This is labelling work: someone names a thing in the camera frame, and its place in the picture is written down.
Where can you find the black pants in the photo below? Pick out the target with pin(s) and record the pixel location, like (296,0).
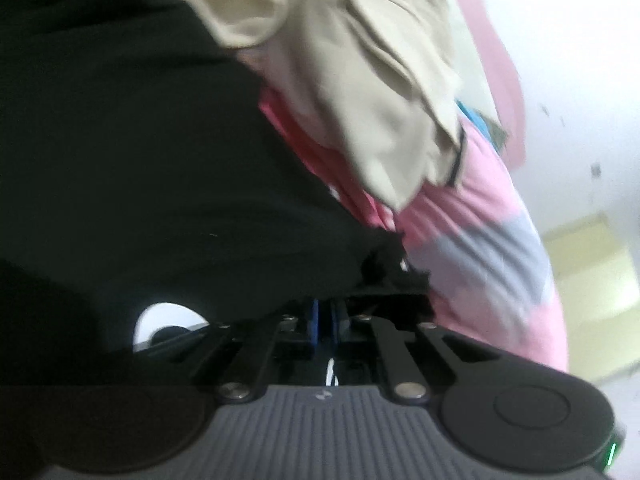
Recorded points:
(150,160)

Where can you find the beige garment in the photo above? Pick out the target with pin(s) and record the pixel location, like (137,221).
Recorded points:
(360,85)

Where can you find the light blue cloth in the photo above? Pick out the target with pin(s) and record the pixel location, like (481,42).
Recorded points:
(475,120)

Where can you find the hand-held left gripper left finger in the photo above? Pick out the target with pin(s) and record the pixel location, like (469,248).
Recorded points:
(315,325)

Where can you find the pink grey striped blanket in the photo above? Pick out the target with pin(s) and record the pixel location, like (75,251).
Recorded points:
(480,240)

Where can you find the white round object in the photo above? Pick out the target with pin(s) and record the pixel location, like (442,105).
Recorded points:
(155,317)

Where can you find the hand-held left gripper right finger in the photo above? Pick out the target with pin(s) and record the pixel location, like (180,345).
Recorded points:
(334,322)

